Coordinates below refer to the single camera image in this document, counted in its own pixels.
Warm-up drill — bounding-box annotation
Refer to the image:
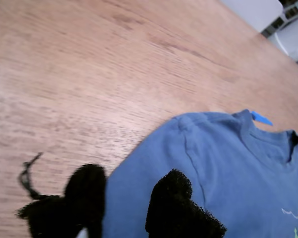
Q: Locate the white chair back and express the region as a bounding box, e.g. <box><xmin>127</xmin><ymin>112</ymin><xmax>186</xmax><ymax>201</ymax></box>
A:
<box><xmin>220</xmin><ymin>0</ymin><xmax>284</xmax><ymax>33</ymax></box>

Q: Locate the blue printed T-shirt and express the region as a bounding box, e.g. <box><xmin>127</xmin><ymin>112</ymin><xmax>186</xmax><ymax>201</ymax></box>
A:
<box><xmin>103</xmin><ymin>109</ymin><xmax>298</xmax><ymax>238</ymax></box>

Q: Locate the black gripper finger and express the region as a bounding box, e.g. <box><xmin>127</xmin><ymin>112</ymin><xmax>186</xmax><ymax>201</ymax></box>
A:
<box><xmin>145</xmin><ymin>168</ymin><xmax>227</xmax><ymax>238</ymax></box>
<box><xmin>16</xmin><ymin>163</ymin><xmax>107</xmax><ymax>238</ymax></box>

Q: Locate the black twist tie wire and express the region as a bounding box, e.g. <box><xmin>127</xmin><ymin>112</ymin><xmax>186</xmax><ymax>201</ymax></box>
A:
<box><xmin>18</xmin><ymin>152</ymin><xmax>45</xmax><ymax>200</ymax></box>

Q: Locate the blue tape piece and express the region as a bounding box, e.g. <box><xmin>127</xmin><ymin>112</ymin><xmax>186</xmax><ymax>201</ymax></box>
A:
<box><xmin>250</xmin><ymin>111</ymin><xmax>274</xmax><ymax>126</ymax></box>

